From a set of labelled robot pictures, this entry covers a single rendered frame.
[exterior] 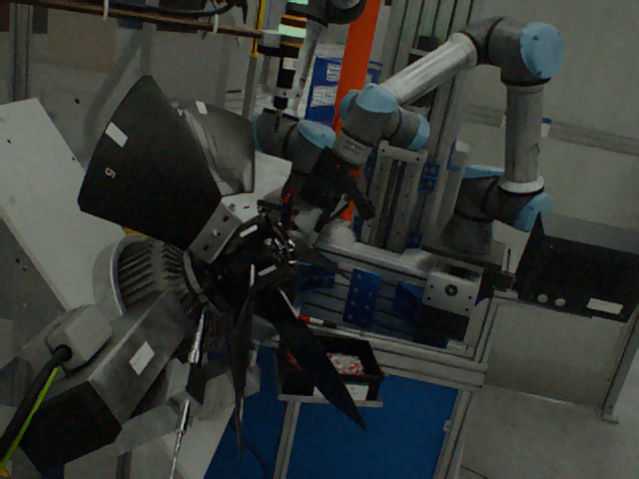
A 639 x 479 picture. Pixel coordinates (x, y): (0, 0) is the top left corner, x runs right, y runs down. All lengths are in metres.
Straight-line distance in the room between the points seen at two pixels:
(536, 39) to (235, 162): 0.74
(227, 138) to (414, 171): 0.82
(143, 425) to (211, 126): 0.58
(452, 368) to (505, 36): 0.79
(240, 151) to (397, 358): 0.70
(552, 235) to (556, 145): 1.53
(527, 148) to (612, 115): 1.39
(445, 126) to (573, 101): 1.09
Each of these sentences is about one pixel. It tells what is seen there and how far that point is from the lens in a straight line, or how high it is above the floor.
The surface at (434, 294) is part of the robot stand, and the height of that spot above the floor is 0.94.
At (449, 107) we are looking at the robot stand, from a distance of 2.02.
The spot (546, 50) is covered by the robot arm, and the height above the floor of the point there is 1.60.
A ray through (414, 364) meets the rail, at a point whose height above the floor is 0.82.
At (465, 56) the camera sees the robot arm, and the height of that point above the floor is 1.55.
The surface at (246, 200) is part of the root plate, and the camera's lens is 1.19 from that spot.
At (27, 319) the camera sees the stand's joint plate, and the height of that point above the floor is 1.03.
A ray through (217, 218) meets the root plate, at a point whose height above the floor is 1.26.
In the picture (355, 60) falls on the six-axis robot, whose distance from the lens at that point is 5.27.
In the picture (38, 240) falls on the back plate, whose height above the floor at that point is 1.20.
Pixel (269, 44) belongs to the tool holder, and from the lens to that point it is 1.12.
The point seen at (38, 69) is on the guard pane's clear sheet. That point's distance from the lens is 1.90.
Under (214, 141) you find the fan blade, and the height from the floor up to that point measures 1.34.
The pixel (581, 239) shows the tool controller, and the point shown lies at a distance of 1.55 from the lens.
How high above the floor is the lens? 1.61
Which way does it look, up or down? 20 degrees down
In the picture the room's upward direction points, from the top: 11 degrees clockwise
